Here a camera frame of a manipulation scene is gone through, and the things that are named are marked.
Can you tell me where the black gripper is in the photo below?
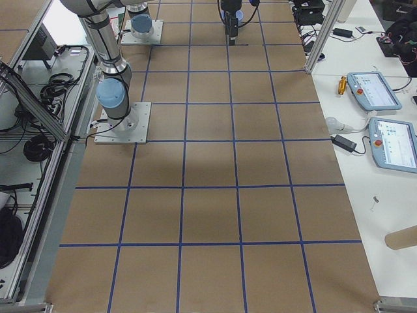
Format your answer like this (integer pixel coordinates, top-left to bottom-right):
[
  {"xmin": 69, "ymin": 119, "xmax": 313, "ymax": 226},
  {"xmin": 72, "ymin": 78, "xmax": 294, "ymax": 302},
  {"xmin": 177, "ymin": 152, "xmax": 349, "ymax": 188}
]
[{"xmin": 218, "ymin": 0, "xmax": 242, "ymax": 46}]

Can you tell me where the gold metal cylinder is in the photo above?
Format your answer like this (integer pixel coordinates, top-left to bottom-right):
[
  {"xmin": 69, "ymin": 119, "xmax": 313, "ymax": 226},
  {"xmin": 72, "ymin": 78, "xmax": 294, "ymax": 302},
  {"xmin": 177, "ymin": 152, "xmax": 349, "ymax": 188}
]
[{"xmin": 338, "ymin": 76, "xmax": 347, "ymax": 95}]

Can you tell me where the white light bulb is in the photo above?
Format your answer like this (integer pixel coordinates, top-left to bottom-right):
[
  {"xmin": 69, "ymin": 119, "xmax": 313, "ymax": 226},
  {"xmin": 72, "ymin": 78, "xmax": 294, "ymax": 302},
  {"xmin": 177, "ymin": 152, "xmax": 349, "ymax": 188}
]
[{"xmin": 325, "ymin": 117, "xmax": 369, "ymax": 134}]

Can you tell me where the far teach pendant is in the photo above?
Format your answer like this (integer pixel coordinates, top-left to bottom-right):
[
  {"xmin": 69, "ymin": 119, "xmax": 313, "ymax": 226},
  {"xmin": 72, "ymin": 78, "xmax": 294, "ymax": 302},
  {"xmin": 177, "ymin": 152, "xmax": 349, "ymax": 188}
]
[{"xmin": 347, "ymin": 72, "xmax": 402, "ymax": 112}]

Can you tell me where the teach pendant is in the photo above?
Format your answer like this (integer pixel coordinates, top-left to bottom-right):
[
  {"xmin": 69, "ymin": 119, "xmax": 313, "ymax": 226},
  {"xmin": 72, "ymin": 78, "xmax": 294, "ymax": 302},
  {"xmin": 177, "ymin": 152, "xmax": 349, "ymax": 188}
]
[
  {"xmin": 368, "ymin": 117, "xmax": 416, "ymax": 173},
  {"xmin": 347, "ymin": 72, "xmax": 402, "ymax": 112}
]

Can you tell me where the black power adapter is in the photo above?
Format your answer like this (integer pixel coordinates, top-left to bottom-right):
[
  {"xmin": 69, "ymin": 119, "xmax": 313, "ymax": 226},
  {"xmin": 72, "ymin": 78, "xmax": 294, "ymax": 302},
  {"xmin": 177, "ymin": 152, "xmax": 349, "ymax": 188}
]
[{"xmin": 331, "ymin": 134, "xmax": 357, "ymax": 153}]

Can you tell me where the near teach pendant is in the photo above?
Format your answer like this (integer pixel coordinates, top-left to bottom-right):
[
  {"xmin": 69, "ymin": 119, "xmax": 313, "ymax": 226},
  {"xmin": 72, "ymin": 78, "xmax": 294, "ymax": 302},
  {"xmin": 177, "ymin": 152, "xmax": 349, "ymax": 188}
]
[{"xmin": 368, "ymin": 117, "xmax": 416, "ymax": 173}]

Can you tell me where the cardboard tube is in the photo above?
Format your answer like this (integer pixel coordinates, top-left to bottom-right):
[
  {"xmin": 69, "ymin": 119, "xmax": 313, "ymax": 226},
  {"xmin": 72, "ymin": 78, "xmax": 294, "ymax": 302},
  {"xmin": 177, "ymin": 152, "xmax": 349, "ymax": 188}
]
[{"xmin": 384, "ymin": 226, "xmax": 417, "ymax": 250}]

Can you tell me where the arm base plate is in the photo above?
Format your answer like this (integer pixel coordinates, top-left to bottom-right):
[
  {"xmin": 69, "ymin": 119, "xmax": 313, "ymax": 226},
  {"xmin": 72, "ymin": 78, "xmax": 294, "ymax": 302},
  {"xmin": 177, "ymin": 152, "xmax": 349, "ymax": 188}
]
[
  {"xmin": 94, "ymin": 102, "xmax": 151, "ymax": 144},
  {"xmin": 121, "ymin": 20, "xmax": 164, "ymax": 46}
]

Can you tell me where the aluminium frame post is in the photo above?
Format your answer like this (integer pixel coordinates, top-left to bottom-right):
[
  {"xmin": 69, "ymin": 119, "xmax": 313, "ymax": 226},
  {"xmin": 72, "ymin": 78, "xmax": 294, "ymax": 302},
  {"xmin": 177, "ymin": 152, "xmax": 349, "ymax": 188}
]
[{"xmin": 305, "ymin": 0, "xmax": 346, "ymax": 74}]

